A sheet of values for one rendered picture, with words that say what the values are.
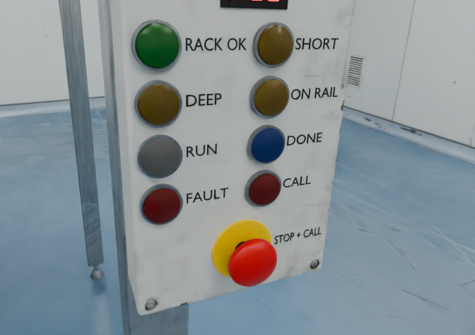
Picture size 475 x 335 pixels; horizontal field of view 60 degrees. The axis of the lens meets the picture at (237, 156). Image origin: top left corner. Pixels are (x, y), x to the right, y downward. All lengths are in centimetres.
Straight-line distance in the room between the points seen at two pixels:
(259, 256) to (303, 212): 6
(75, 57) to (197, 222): 116
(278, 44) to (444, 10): 330
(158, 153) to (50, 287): 154
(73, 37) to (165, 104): 117
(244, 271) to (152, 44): 17
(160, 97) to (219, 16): 6
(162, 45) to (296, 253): 21
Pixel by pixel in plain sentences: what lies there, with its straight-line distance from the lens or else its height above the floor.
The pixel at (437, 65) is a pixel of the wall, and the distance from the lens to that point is 357.
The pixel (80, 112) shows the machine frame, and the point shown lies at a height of 68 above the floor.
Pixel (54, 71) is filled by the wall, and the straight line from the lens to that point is 409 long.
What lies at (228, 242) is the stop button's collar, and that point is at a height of 88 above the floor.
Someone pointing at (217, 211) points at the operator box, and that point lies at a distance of 31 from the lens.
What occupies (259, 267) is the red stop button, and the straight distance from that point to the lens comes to 32.
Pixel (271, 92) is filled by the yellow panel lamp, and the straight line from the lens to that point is 29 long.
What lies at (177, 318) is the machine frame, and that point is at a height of 76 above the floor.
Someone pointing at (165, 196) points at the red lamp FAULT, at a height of 93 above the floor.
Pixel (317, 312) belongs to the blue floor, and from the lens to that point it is 163.
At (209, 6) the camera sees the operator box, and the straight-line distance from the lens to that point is 27.
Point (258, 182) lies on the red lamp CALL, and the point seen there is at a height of 93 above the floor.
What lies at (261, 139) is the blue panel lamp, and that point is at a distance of 30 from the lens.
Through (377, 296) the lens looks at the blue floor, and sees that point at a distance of 177.
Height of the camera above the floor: 106
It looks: 21 degrees down
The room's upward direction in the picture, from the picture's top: 3 degrees clockwise
